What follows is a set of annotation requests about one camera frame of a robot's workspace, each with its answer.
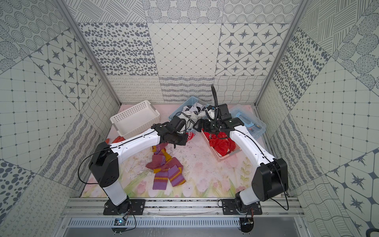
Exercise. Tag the white plastic basket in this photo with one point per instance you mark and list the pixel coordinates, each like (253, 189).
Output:
(136, 119)

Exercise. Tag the red santa striped sock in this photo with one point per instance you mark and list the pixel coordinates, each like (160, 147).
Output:
(190, 135)

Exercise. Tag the clear plastic tool box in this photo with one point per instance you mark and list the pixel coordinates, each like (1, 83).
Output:
(254, 125)

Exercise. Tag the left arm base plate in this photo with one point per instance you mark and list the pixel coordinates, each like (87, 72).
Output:
(124, 206)

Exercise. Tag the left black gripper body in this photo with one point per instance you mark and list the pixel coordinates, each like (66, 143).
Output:
(180, 139)

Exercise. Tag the maroon purple toe sock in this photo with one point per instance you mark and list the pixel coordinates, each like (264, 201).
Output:
(159, 149)

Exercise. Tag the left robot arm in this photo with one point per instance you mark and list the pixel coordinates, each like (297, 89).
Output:
(105, 162)

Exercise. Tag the purple striped sock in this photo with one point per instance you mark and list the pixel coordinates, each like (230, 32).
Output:
(171, 172)

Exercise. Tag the red rubber glove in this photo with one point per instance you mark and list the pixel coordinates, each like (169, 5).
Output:
(118, 139)

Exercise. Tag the pink plastic basket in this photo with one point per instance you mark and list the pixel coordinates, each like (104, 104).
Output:
(215, 154)

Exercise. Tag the plain red sock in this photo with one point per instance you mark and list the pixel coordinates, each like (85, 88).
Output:
(221, 143)

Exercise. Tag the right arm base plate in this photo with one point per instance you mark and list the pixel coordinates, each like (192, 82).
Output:
(231, 206)

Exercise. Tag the blue plastic basket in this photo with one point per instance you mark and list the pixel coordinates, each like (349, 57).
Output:
(190, 102)

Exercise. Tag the white sock black pattern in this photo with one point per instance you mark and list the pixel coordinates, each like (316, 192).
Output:
(191, 114)

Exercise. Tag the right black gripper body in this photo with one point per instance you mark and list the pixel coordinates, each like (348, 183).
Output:
(212, 126)

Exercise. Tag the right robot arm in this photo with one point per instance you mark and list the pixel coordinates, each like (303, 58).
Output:
(271, 174)

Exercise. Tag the aluminium mounting rail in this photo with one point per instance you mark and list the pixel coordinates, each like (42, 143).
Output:
(182, 207)

